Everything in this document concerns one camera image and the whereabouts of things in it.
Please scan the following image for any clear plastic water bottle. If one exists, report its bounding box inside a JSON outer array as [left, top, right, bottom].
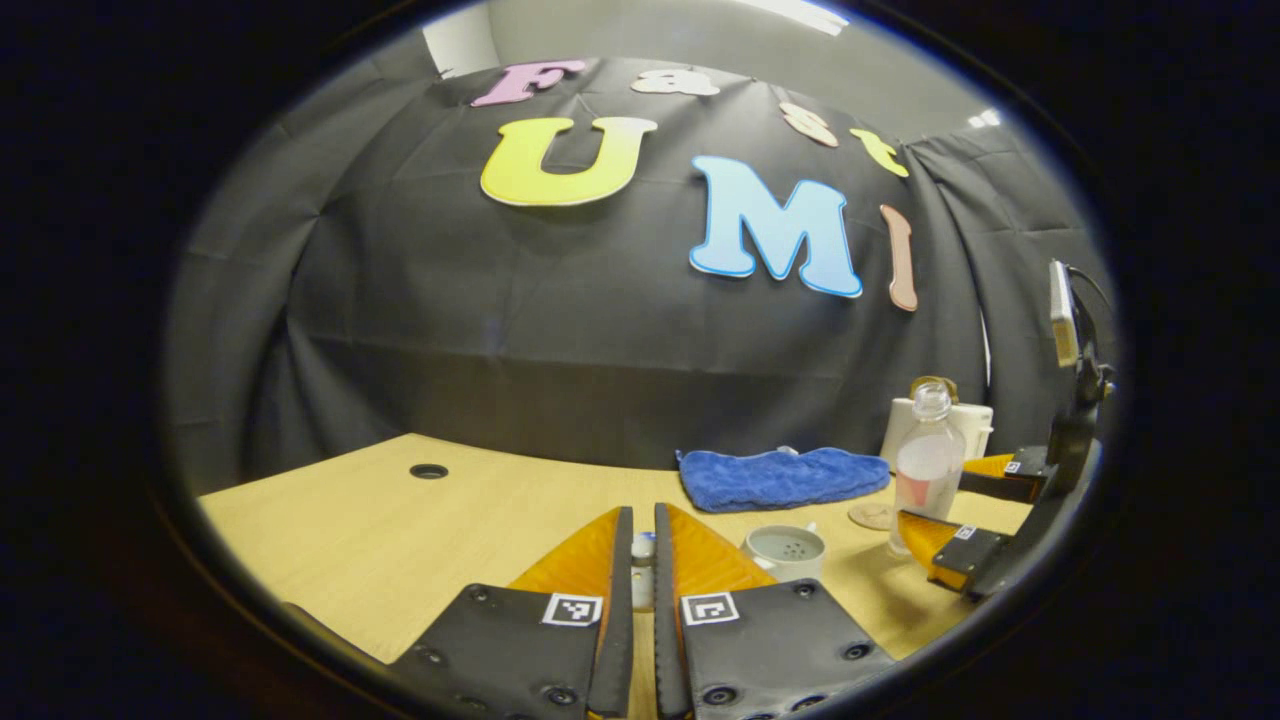
[[889, 381, 967, 557]]

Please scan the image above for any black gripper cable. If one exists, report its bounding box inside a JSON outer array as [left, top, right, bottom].
[[1065, 262, 1116, 321]]

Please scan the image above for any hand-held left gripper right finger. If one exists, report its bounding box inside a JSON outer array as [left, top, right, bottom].
[[653, 502, 896, 720]]

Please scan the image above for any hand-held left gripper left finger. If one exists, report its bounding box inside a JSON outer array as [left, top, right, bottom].
[[385, 506, 636, 720]]

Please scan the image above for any black backdrop cloth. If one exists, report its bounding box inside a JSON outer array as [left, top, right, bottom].
[[165, 55, 1116, 496]]

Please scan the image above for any blue towel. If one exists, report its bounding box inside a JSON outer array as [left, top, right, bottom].
[[677, 446, 891, 514]]

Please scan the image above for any white toaster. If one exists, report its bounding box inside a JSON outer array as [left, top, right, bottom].
[[880, 397, 995, 471]]

